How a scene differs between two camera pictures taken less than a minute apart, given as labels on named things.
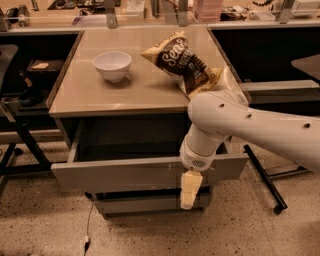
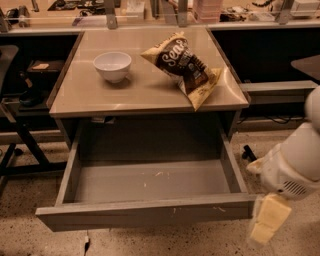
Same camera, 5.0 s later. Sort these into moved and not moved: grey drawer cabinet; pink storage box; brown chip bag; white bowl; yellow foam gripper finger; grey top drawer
Moved: grey top drawer; yellow foam gripper finger
Not moved: brown chip bag; grey drawer cabinet; pink storage box; white bowl
